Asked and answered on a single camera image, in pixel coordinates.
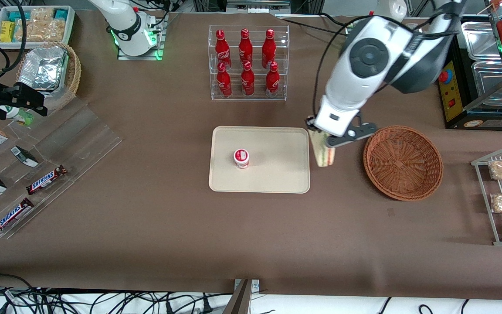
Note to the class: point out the triangle sandwich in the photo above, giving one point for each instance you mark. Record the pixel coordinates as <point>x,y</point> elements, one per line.
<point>323,155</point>

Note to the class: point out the yellow snack pack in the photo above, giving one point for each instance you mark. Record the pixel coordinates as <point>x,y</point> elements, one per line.
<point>7,31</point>

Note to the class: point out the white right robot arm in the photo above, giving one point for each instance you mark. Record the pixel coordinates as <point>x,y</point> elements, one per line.
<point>124,26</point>

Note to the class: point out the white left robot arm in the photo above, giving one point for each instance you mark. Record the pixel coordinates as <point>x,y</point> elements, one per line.
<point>368,54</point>

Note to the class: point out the clear acrylic display stand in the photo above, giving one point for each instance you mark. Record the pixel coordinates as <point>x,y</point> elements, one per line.
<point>81,139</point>

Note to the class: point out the white green drink bottle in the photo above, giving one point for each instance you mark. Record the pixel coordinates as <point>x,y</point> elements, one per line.
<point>22,117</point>

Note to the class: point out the clear acrylic bottle rack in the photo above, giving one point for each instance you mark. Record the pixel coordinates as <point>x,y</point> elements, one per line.
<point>255,98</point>

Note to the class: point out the black food warmer machine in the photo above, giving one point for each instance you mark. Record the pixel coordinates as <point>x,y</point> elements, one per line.
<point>449,98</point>

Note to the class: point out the steel warmer pan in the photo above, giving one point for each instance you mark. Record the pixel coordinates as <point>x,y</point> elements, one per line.
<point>482,41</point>
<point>490,83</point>

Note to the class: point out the teal snack pack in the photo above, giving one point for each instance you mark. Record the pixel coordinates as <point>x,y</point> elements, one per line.
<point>15,16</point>
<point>61,14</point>

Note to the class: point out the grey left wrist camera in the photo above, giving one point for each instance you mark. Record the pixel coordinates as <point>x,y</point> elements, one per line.
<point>355,133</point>

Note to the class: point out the brown round wicker basket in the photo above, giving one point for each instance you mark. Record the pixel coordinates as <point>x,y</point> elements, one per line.
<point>403,163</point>

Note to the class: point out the silver foil pack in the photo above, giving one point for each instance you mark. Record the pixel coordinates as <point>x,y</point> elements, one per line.
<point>44,67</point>

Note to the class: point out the dark camera mount post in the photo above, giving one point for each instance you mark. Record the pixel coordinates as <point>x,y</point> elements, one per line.
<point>240,301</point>

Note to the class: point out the white red yogurt cup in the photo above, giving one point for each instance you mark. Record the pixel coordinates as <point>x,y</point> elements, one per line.
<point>241,158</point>

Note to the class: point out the snickers chocolate bar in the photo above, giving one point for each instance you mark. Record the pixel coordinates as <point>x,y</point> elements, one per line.
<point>12,216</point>
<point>46,179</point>

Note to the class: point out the clear rice cracker bag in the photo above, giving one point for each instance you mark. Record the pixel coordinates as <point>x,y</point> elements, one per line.
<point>42,14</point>
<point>26,31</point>
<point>52,29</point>

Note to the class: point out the beige plastic tray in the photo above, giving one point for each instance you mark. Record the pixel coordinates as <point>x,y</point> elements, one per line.
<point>277,161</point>

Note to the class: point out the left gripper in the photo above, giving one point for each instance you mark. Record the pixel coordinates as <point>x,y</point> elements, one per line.
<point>310,127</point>

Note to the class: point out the white plastic bin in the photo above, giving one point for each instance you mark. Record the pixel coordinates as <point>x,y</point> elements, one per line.
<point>71,26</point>

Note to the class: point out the brown paper table cover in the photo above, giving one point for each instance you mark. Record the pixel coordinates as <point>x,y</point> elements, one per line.
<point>168,226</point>

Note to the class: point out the aluminium frame structure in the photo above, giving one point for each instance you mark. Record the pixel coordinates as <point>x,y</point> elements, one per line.
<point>255,5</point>

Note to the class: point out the light wicker basket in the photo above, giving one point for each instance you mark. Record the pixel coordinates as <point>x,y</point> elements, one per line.
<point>74,74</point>

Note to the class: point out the red cola bottle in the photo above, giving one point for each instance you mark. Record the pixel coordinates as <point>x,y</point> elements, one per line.
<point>245,46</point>
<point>223,83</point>
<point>269,48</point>
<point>222,48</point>
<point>247,82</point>
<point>272,83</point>

